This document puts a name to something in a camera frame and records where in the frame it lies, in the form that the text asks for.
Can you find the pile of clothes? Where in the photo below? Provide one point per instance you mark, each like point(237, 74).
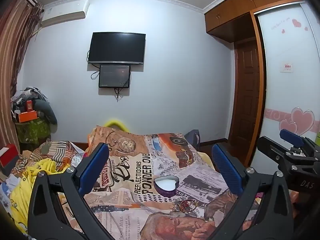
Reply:
point(27, 93)

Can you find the wall-mounted black television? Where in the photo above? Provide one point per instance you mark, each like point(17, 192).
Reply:
point(116, 47)

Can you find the yellow blanket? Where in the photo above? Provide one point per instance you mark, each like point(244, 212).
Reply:
point(22, 187)

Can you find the small red box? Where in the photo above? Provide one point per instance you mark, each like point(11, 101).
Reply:
point(29, 105)

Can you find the white air conditioner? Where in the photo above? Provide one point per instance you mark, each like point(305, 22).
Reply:
point(65, 11)

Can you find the red and white box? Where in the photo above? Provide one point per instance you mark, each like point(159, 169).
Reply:
point(7, 157)

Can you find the yellow plush item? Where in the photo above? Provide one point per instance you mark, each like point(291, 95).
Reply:
point(116, 123)

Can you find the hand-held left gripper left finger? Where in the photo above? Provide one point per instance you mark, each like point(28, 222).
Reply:
point(96, 167)

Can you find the orange box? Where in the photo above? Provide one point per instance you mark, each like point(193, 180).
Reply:
point(27, 116)

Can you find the brown wooden door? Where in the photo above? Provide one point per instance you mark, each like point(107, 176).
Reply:
point(246, 92)

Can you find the striped brown curtain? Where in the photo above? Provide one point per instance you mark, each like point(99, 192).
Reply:
point(12, 50)

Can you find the green patterned bag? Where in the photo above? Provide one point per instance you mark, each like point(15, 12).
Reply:
point(32, 131)

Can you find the pink heart sticker pair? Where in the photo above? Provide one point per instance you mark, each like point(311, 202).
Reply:
point(302, 120)

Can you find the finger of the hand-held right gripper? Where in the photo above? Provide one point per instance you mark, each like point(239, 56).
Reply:
point(291, 136)
point(272, 150)

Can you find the newspaper print blanket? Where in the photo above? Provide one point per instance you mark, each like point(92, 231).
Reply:
point(150, 155)

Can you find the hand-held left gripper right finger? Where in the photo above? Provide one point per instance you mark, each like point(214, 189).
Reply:
point(226, 167)

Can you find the wooden overhead cabinet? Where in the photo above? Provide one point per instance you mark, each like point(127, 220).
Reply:
point(232, 7)

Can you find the purple heart-shaped tin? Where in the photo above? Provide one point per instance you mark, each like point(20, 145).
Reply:
point(166, 183)

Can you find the small black monitor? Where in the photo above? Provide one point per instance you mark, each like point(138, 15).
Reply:
point(114, 76)

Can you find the dark blue cloth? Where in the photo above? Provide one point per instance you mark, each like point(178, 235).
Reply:
point(193, 138)

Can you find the striped printed sheet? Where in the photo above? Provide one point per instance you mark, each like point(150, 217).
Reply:
point(55, 152)

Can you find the white sliding wardrobe door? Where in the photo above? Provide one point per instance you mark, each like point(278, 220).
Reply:
point(287, 92)

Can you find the small wall label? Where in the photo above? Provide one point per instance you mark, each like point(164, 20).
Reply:
point(287, 66)

